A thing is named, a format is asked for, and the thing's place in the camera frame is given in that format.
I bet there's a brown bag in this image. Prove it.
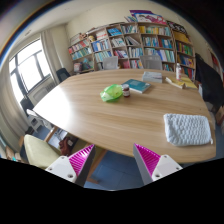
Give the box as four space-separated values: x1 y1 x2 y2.
58 134 76 157

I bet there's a yellow-green upholstered chair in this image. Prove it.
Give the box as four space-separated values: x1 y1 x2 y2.
19 133 63 170

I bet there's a black hanging coat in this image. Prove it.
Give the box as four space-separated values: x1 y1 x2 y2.
194 52 224 108

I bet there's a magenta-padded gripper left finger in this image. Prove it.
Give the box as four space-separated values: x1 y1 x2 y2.
45 143 97 188

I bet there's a teal book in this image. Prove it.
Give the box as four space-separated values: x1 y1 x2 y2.
121 78 152 95

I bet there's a green plastic bag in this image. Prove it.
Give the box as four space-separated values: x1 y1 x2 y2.
99 83 124 103

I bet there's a dark office chair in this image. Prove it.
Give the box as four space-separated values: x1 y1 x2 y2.
55 67 72 84

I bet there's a wooden bookshelf unit with books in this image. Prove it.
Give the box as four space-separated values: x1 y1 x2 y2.
67 9 198 80

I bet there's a grey mesh office chair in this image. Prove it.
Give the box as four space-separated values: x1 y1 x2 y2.
139 54 164 71
101 55 120 71

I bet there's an open yellow book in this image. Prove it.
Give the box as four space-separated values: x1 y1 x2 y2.
165 76 186 90

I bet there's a white knitted towel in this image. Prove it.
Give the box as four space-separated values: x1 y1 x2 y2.
162 112 215 147

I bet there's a window with dark frame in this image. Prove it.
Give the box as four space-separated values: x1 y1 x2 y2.
8 38 53 105

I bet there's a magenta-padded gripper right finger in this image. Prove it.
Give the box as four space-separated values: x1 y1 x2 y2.
132 142 184 186

